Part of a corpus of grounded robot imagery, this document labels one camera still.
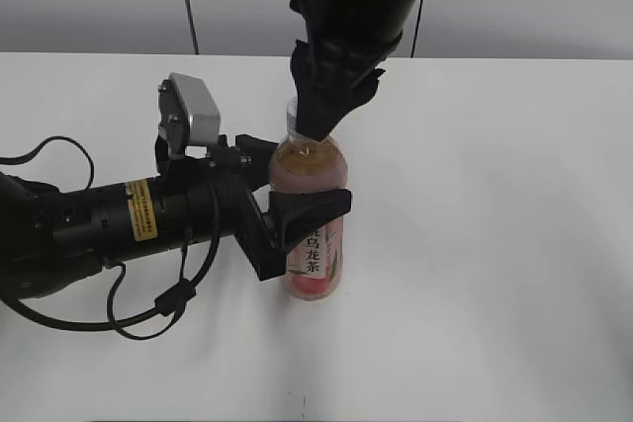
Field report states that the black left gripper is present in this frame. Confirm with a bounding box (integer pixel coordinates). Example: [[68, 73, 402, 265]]
[[154, 134, 352, 280]]

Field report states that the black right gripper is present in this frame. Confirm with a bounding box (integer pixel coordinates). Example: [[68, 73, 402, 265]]
[[290, 0, 404, 141]]

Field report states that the pink peach tea bottle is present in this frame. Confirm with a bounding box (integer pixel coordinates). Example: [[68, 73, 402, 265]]
[[269, 134, 348, 300]]

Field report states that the white bottle cap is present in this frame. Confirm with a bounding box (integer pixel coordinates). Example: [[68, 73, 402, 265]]
[[286, 97, 298, 134]]

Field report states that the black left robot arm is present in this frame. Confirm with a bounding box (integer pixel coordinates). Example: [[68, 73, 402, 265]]
[[1, 134, 352, 298]]

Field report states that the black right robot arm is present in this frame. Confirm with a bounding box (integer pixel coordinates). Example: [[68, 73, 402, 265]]
[[290, 0, 415, 140]]

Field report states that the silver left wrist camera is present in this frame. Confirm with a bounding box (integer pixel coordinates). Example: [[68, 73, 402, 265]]
[[158, 72, 221, 159]]

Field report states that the right black wall cable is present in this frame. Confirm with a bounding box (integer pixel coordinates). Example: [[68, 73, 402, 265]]
[[408, 0, 425, 59]]

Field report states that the black wall cable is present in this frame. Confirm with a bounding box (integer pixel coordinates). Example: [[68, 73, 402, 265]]
[[408, 0, 425, 59], [175, 0, 201, 55]]

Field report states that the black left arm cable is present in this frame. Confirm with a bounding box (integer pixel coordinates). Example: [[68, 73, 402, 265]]
[[0, 134, 219, 341]]

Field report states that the left black wall cable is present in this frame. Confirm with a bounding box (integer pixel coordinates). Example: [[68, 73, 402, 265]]
[[175, 0, 201, 55]]

